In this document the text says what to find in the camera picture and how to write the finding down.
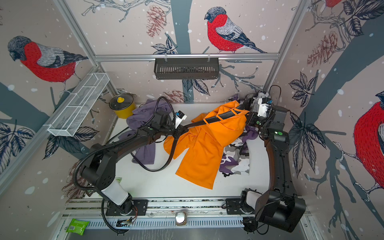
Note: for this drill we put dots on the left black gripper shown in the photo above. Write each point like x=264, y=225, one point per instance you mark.
x=178, y=132

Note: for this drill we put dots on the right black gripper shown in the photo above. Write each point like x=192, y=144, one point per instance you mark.
x=254, y=119

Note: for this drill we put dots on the lavender purple trousers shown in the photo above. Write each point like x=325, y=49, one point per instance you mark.
x=142, y=115

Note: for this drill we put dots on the orange trousers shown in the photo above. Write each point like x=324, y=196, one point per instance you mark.
x=206, y=143

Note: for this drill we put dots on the purple camouflage trousers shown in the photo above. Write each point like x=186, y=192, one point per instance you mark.
x=236, y=157

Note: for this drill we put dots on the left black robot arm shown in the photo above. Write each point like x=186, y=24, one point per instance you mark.
x=97, y=170

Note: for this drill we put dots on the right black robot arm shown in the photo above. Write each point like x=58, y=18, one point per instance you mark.
x=279, y=206

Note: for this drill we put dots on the yellow pot with lid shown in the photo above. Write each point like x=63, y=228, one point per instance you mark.
x=123, y=105

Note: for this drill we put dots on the black hanging basket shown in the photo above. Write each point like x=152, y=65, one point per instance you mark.
x=187, y=69

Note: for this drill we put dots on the green snack wrapper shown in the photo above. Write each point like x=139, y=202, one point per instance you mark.
x=118, y=180

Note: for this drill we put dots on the green wipes packet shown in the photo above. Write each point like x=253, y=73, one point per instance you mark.
x=77, y=227

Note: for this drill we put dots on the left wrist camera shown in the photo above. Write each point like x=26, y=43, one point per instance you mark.
x=180, y=116

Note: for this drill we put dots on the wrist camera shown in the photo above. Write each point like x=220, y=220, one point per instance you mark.
x=180, y=116
x=262, y=104

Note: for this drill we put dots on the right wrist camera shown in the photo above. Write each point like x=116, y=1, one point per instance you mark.
x=262, y=104

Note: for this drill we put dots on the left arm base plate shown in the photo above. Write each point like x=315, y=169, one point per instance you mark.
x=135, y=207

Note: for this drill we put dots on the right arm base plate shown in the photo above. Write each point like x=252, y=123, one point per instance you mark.
x=237, y=206

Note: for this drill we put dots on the white wire mesh shelf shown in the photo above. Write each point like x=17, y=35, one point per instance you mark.
x=81, y=102

